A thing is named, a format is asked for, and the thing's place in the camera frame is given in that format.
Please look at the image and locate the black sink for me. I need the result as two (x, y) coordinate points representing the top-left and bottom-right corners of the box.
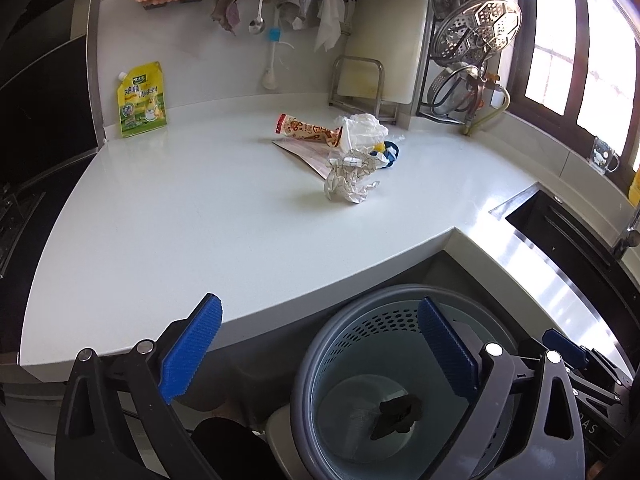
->
(505, 185), (640, 321)

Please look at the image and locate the metal spoon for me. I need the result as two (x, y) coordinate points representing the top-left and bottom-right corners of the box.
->
(248, 0), (271, 36)

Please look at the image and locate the metal faucet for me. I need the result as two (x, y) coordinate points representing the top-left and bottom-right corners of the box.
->
(612, 200), (640, 261)

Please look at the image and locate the brown framed window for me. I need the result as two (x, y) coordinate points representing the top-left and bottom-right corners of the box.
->
(515, 0), (640, 171)

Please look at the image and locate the yellow seasoning pouch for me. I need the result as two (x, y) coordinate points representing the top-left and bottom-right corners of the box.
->
(116, 61), (168, 138)

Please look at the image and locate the copper gas valve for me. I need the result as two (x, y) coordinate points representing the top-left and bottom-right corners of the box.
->
(467, 72), (501, 111)

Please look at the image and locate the pink paper sheet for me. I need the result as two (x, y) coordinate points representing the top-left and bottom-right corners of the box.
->
(271, 137), (346, 179)

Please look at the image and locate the white cutting board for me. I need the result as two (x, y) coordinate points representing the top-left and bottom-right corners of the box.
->
(342, 0), (433, 106)

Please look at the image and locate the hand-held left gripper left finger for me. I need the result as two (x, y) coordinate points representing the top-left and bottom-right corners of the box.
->
(54, 294), (223, 480)

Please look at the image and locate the yellow gas hose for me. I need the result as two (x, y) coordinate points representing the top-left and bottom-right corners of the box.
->
(462, 87), (511, 136)

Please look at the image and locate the grey purple rag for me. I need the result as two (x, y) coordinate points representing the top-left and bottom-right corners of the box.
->
(210, 0), (246, 36)

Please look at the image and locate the white plastic bag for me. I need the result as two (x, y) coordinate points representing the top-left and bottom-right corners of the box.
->
(334, 113), (390, 153)

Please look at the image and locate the grey brown rag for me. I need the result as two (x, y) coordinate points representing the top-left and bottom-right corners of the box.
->
(277, 0), (314, 31)

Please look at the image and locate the white brush with blue collar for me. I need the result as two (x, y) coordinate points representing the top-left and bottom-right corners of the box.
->
(261, 7), (284, 92)

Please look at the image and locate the white hanging cloth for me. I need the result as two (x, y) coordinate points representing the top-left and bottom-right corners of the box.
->
(314, 0), (347, 53)

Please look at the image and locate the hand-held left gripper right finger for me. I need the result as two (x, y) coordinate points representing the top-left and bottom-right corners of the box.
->
(417, 297), (586, 480)

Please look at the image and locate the dark cloth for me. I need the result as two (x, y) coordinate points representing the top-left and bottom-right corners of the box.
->
(192, 417), (281, 480)

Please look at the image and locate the printed paper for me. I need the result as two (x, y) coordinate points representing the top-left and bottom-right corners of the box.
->
(324, 147), (388, 206)

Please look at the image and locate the red orange snack wrapper tube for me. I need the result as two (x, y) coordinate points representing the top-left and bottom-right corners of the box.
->
(274, 113), (344, 149)

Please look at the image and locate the glass mug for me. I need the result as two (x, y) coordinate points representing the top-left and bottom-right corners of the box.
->
(590, 136), (620, 175)

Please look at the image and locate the black wire lid rack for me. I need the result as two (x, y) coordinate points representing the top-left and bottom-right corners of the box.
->
(417, 0), (506, 123)

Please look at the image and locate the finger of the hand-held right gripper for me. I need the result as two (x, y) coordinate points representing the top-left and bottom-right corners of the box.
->
(542, 329), (633, 398)

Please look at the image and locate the grey perforated trash bin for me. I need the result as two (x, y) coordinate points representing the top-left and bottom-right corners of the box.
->
(290, 284), (586, 480)

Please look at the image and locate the perforated metal steamer plate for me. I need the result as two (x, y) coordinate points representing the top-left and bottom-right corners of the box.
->
(432, 0), (522, 68)

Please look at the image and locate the metal cutting board stand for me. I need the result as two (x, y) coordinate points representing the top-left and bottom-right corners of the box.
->
(329, 55), (401, 126)

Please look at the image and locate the beige round object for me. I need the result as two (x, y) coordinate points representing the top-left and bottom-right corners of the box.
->
(265, 405), (301, 480)

